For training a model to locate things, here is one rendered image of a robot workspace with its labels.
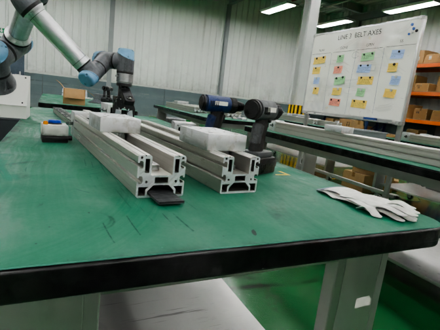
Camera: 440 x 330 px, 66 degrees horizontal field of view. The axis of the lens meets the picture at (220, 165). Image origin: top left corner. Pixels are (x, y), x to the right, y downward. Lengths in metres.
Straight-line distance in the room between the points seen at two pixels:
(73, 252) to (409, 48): 3.61
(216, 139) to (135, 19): 12.22
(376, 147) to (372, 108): 1.72
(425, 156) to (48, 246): 1.87
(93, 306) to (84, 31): 12.18
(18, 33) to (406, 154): 2.06
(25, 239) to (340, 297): 0.63
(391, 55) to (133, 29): 10.14
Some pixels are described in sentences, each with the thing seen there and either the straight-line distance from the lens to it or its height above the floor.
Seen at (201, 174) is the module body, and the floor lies 0.80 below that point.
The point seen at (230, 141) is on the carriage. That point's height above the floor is 0.89.
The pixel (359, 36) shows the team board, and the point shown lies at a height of 1.84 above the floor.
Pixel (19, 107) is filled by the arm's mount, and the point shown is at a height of 0.83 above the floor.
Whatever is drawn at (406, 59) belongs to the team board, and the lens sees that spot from 3.81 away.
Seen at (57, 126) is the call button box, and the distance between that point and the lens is 1.27.
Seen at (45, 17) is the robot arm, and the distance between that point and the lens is 1.62.
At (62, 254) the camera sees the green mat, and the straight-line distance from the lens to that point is 0.46.
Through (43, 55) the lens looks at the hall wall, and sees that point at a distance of 12.53.
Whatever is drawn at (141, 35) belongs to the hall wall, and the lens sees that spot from 12.94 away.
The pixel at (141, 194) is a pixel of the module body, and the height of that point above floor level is 0.78.
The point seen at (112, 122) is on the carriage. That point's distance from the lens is 0.97.
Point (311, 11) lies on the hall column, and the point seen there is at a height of 3.43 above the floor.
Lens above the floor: 0.98
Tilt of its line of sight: 11 degrees down
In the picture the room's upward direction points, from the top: 7 degrees clockwise
